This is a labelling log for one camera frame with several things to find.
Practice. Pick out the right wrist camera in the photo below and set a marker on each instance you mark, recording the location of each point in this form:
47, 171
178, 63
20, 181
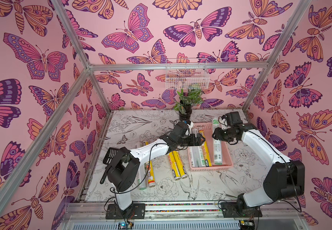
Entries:
233, 119

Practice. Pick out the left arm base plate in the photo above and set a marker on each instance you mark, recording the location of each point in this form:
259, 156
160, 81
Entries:
134, 211

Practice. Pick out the pink plastic basket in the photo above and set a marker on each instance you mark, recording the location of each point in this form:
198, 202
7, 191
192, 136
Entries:
227, 161

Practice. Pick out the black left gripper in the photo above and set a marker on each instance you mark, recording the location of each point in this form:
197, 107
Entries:
192, 140

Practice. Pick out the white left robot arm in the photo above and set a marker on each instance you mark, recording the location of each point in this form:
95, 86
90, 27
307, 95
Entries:
122, 164

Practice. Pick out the potted green plant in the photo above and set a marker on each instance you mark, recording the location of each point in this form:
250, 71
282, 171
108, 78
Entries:
187, 99

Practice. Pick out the yellow red wrap roll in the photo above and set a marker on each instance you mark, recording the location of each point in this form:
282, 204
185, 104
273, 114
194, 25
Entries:
150, 174

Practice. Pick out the black plastic scraper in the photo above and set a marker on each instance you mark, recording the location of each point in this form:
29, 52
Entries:
110, 154

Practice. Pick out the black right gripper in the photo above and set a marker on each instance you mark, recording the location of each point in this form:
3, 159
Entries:
219, 133

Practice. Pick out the white wire wall basket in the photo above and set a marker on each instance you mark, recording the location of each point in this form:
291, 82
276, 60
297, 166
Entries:
187, 76

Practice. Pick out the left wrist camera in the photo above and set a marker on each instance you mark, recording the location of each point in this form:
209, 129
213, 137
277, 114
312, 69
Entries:
189, 123

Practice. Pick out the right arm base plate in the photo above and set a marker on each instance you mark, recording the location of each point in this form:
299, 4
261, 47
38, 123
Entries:
234, 210

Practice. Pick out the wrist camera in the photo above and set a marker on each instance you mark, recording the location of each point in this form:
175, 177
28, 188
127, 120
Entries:
233, 119
189, 123

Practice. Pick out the aluminium frame rail base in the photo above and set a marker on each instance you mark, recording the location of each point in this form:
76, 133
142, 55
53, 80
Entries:
199, 215

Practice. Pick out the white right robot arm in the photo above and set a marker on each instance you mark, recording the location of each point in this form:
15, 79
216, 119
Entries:
285, 178

